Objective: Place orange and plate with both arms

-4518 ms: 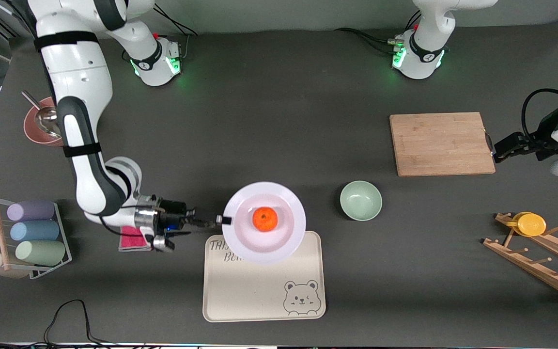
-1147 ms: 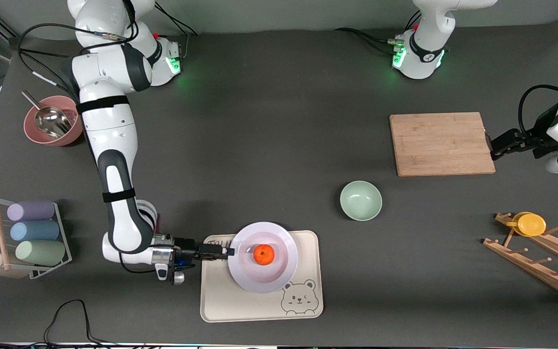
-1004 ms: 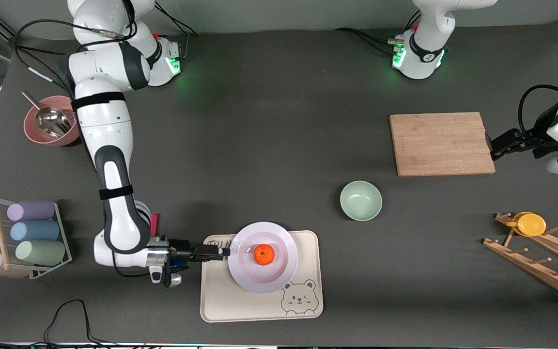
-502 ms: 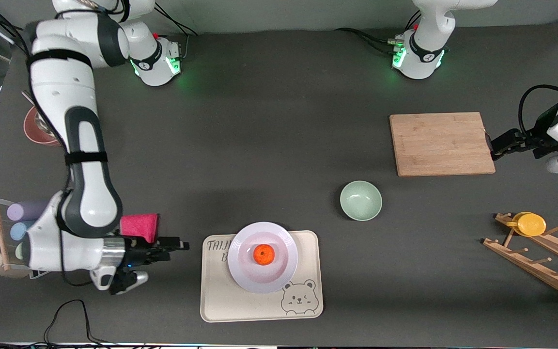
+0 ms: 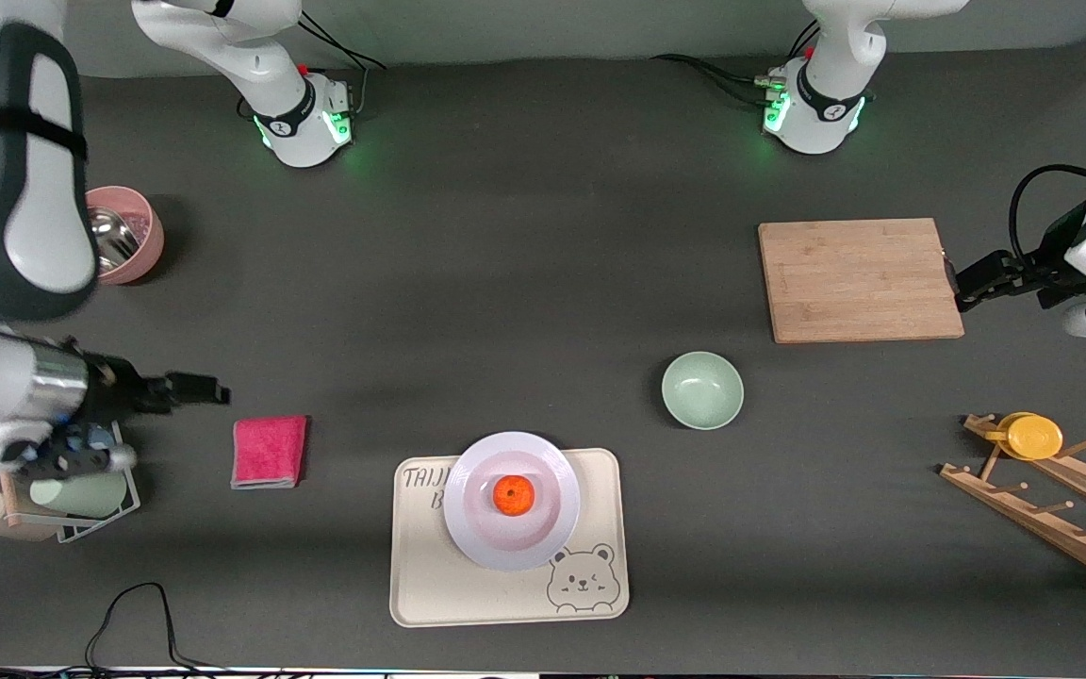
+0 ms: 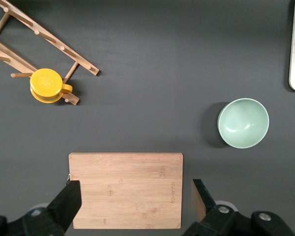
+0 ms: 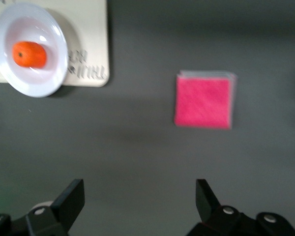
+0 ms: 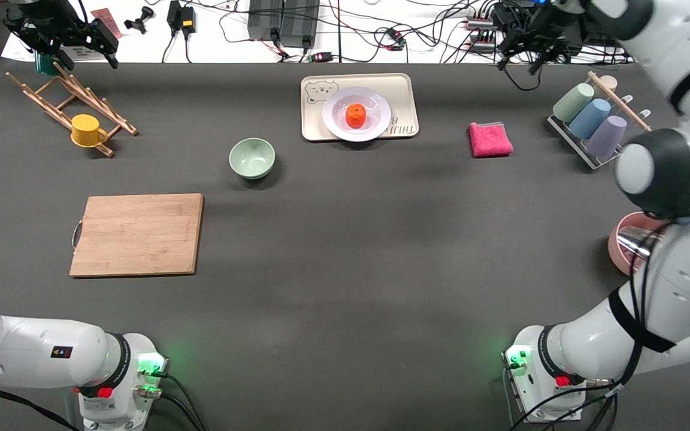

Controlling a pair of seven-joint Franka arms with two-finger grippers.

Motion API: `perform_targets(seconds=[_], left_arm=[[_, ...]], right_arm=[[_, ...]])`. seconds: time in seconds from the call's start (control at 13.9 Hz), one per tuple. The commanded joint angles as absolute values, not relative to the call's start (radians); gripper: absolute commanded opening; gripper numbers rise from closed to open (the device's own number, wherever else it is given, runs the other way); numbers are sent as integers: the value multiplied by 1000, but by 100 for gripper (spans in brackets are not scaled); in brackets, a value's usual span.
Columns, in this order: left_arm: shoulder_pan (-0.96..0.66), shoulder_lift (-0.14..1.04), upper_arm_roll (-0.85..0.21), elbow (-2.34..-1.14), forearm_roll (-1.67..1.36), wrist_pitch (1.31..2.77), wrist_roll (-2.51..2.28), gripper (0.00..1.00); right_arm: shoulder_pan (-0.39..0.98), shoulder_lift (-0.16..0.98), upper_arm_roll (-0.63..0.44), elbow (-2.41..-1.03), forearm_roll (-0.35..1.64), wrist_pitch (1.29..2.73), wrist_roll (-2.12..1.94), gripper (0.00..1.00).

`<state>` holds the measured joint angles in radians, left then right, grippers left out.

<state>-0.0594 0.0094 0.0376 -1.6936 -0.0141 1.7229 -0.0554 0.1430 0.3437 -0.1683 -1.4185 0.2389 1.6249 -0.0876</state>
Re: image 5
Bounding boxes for orange fruit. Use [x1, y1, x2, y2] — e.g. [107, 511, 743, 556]
[492, 474, 537, 518]

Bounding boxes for pale lavender round plate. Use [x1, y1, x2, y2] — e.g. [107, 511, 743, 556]
[443, 431, 583, 572]

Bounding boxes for pink folded cloth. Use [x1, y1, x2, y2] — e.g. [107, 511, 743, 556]
[230, 416, 308, 490]

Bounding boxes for green cup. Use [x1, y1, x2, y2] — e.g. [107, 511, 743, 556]
[30, 470, 128, 519]

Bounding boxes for wooden cutting board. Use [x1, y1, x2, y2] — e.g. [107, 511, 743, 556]
[758, 218, 966, 344]

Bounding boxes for metal scoop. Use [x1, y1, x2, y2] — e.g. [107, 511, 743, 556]
[89, 207, 141, 280]

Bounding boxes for pink bowl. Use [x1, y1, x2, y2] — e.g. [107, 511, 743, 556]
[83, 186, 166, 286]

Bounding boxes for yellow cup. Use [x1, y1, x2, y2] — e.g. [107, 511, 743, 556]
[984, 412, 1064, 461]

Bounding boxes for wooden peg drying rack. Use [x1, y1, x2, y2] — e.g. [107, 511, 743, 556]
[939, 413, 1086, 595]

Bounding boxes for light green bowl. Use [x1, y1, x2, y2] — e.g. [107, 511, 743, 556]
[662, 351, 745, 431]

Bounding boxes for beige bear print tray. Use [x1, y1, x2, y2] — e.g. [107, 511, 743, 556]
[389, 447, 631, 628]

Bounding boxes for white wire cup rack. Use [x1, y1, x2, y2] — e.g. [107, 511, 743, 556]
[0, 420, 141, 545]

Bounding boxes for thin black floor cable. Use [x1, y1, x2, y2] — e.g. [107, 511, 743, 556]
[84, 582, 223, 672]

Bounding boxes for black left arm base cables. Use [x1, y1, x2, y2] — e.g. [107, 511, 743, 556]
[651, 21, 822, 107]

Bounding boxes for black arm base cables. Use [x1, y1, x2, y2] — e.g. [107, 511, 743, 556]
[238, 14, 388, 124]
[651, 21, 822, 107]

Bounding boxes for black right arm base cables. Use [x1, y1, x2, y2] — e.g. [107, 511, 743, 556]
[238, 14, 388, 124]

